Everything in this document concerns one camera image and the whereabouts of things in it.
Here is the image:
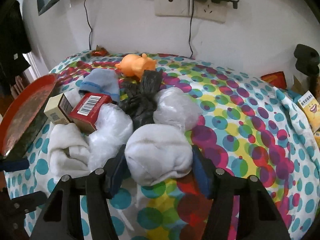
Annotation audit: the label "white towel sock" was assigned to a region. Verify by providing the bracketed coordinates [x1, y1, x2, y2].
[48, 123, 90, 182]

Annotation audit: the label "clear plastic bag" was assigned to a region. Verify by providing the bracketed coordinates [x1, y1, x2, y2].
[88, 103, 133, 171]

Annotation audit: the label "red barcode box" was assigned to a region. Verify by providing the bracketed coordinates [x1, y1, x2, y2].
[68, 93, 112, 134]

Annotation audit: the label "cream small box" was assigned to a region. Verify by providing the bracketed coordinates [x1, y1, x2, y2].
[44, 93, 73, 125]

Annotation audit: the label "round red tray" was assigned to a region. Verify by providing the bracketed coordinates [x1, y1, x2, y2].
[1, 73, 58, 160]

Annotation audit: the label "clear plastic bag ball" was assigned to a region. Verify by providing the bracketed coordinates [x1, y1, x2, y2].
[153, 87, 202, 133]

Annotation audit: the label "blue sock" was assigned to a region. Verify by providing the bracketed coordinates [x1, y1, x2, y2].
[79, 68, 120, 103]

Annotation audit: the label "black plastic bag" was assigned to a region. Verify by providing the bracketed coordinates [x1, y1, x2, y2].
[118, 70, 163, 131]

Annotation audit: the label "orange rubber pig toy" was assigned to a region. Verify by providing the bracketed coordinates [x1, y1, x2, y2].
[115, 53, 157, 79]

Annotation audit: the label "yellow cartoon box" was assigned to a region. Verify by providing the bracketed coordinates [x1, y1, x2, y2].
[298, 91, 320, 133]
[314, 130, 320, 148]

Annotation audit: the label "red snack packet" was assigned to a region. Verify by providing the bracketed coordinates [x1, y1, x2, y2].
[261, 71, 287, 89]

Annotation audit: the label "red candy wrapper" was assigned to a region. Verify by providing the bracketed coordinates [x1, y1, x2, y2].
[91, 46, 108, 57]

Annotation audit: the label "dark hanging clothes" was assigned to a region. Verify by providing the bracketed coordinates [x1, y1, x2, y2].
[1, 1, 31, 95]

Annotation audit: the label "black clamp mount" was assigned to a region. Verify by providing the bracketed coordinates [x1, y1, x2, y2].
[294, 44, 319, 76]

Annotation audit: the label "black hanging cable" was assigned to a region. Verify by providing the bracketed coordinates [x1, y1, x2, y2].
[83, 0, 94, 51]

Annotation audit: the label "white wall socket plate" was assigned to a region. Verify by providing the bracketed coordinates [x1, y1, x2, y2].
[153, 0, 230, 23]

